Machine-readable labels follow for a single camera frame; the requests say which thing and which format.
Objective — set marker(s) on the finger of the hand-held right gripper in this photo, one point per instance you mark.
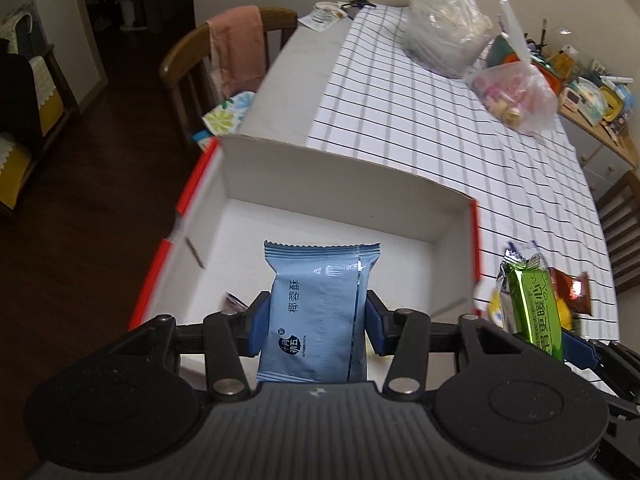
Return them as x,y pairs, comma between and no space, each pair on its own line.
582,351

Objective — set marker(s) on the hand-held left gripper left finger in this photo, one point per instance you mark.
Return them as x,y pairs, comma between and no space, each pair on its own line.
259,325

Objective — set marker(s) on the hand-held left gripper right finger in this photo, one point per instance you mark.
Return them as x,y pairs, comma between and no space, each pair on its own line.
375,322

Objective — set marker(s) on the yellow snack packet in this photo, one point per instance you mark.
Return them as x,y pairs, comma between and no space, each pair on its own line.
562,314

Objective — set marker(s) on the light blue snack packet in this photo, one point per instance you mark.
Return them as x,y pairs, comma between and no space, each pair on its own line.
320,320

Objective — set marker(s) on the green snack packet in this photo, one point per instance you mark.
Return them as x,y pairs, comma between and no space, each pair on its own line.
532,305

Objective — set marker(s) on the red and white cardboard box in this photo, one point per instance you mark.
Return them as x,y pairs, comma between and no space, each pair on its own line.
320,195

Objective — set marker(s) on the purple foil snack packet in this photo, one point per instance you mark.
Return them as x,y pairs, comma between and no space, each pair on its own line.
235,301

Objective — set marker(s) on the brown snack packet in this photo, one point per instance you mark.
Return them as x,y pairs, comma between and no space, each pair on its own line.
570,287

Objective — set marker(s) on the wooden slatted chair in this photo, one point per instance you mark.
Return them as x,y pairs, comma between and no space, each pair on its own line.
622,230

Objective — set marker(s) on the checked white tablecloth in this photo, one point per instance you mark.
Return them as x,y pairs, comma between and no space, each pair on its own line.
425,125

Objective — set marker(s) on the wooden side cabinet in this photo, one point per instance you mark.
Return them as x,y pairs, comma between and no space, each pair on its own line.
600,145

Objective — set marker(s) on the floral seat cushion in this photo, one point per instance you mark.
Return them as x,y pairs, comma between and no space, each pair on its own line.
225,112

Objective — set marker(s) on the small plastic bag of sweets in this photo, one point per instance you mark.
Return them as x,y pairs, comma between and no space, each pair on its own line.
515,95

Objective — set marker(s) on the pink towel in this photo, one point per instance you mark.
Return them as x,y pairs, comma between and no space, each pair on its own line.
235,50

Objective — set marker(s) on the gold green packet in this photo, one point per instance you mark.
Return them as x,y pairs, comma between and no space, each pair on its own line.
562,65

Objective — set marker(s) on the teal and orange container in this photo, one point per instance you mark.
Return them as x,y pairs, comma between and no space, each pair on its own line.
500,52

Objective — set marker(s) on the large clear plastic bag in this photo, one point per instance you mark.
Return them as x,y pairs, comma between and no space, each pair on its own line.
445,30

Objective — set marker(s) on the white paper packet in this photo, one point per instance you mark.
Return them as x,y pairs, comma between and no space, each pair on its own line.
322,16

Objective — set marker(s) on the armchair with yellow cushion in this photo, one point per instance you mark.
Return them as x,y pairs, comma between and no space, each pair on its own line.
35,105

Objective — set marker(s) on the white waste bin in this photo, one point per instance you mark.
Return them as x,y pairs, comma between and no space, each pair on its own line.
127,12

